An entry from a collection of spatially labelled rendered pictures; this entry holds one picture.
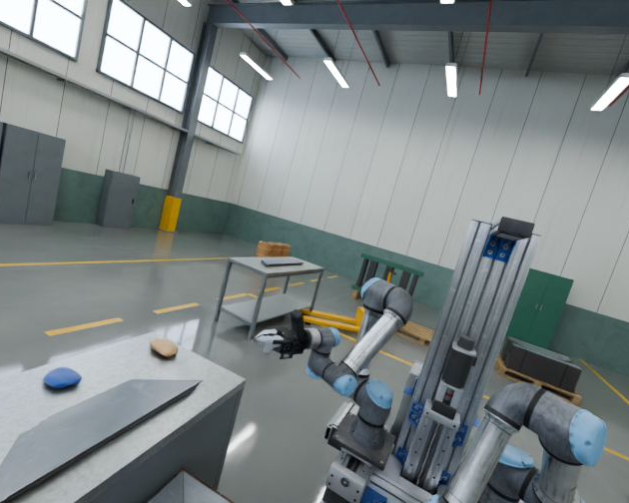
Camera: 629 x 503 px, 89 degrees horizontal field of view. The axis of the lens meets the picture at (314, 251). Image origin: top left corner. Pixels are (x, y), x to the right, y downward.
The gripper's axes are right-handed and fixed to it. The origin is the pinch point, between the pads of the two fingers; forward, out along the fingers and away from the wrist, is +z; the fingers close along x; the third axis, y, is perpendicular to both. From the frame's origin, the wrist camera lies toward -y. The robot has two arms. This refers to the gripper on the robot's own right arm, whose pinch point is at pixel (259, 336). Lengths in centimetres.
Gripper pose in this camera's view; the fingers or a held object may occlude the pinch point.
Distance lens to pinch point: 108.3
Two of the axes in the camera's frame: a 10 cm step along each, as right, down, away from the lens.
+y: -3.4, 9.1, 2.2
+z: -7.5, -1.2, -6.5
